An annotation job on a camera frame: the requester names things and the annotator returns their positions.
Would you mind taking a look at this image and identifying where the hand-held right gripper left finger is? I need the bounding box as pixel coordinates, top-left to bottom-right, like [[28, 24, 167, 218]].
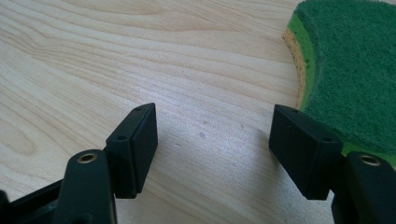
[[105, 103, 159, 200]]

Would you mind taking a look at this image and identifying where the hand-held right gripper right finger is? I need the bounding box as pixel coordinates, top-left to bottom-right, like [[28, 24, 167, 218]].
[[268, 104, 345, 201]]

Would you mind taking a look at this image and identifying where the green scouring sponge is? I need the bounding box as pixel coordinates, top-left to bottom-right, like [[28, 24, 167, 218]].
[[282, 0, 396, 168]]

